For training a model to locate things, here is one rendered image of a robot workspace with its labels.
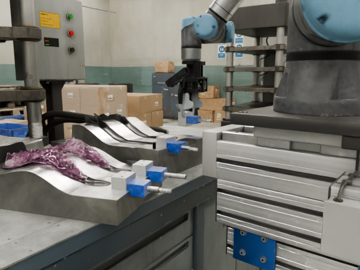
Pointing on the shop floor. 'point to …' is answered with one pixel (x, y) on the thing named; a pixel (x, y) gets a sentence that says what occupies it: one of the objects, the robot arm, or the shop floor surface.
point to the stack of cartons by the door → (212, 104)
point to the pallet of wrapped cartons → (92, 101)
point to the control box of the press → (54, 51)
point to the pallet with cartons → (145, 107)
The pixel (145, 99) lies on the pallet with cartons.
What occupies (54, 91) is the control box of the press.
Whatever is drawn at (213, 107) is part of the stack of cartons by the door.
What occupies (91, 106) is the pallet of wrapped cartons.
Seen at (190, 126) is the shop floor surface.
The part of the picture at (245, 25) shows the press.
